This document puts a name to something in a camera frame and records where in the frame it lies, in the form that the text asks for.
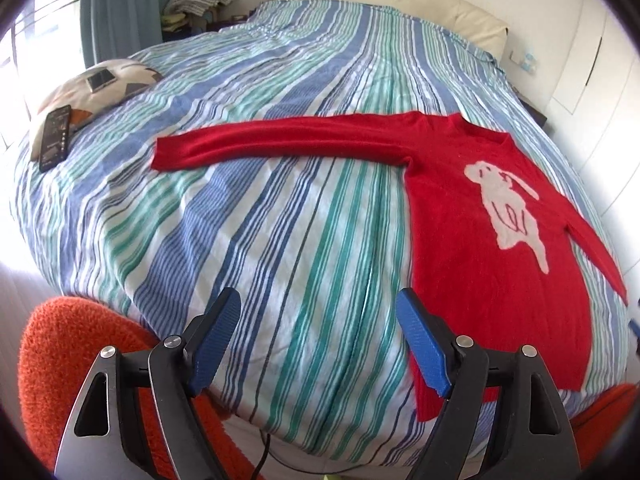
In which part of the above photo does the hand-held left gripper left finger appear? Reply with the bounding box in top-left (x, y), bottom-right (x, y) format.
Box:
top-left (54, 287), bottom-right (242, 480)

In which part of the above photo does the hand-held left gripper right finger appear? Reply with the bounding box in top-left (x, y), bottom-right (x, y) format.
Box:
top-left (395, 287), bottom-right (584, 480)

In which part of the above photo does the red sweater with white dog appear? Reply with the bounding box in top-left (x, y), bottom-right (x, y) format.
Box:
top-left (151, 111), bottom-right (629, 422)

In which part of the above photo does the blue green striped bed cover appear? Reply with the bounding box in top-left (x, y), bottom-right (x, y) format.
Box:
top-left (10, 0), bottom-right (633, 463)

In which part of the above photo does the dark bedside table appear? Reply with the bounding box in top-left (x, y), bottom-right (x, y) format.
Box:
top-left (520, 94), bottom-right (549, 129)

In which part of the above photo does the white wardrobe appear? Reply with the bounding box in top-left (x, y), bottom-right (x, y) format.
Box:
top-left (547, 0), bottom-right (640, 211)

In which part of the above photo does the black smartphone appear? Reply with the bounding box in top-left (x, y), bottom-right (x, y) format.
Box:
top-left (39, 105), bottom-right (73, 173)

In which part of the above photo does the geometric patterned pillow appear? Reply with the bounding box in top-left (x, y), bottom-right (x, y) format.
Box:
top-left (29, 59), bottom-right (165, 162)

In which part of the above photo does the small silver phone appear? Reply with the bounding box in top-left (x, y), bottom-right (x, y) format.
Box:
top-left (86, 70), bottom-right (117, 93)

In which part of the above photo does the dark nightstand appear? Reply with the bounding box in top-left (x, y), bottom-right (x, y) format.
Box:
top-left (204, 12), bottom-right (249, 32)

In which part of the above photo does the bright window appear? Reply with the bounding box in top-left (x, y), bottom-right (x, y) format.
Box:
top-left (0, 0), bottom-right (82, 151)

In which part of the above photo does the blue curtain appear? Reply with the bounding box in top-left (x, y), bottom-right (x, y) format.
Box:
top-left (80, 0), bottom-right (209, 69)

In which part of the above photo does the black cable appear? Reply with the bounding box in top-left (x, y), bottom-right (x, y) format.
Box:
top-left (251, 432), bottom-right (351, 480)

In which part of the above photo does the wall socket panel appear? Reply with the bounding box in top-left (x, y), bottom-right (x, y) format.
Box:
top-left (510, 47), bottom-right (540, 72)

